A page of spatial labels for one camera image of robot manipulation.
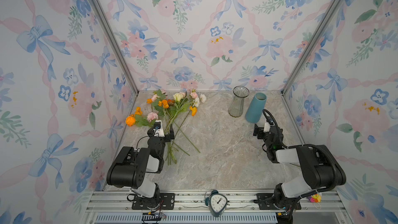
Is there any clear glass vase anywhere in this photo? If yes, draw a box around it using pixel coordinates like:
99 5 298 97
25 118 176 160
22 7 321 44
228 86 249 118

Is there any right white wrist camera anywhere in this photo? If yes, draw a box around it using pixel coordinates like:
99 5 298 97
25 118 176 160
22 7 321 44
263 121 271 133

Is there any teal heart alarm clock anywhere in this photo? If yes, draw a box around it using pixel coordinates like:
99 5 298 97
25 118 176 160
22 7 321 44
205 190 228 217

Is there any small colourful toy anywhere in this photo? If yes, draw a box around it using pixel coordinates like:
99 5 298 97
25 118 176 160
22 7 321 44
307 193 322 203

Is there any orange ranunculus flower stem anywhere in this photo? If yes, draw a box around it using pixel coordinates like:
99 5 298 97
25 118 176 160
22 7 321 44
125 107 150 127

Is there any aluminium rail frame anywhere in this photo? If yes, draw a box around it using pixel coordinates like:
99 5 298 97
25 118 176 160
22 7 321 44
81 189 353 224

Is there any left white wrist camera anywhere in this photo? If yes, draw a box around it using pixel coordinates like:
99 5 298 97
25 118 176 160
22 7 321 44
153 120 165 138

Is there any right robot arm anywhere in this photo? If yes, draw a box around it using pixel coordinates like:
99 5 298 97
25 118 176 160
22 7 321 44
253 124 346 211

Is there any cream rose stem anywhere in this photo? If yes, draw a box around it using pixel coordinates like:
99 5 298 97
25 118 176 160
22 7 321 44
166 92 186 166

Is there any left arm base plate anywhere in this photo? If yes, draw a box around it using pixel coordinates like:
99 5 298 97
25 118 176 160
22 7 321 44
126 193 175 211

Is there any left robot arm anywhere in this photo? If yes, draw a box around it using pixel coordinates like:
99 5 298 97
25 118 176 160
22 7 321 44
106 121 175 211

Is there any teal ceramic vase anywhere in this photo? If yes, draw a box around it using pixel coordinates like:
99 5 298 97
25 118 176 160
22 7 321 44
245 92 267 123

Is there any pink rose stem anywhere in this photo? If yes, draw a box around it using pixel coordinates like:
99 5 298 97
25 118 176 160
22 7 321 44
147 112 159 123

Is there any orange poppy flower stem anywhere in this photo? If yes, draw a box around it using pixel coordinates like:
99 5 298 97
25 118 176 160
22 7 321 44
173 106 201 153

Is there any white ranunculus flower stem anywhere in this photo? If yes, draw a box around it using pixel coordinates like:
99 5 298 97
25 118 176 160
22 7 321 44
178 90 207 116

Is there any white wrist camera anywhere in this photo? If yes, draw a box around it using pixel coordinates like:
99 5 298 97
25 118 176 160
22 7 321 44
153 120 165 138
263 121 271 133

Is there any pink bud flower stem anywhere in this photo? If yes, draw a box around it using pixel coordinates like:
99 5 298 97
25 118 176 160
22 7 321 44
190 91 198 99

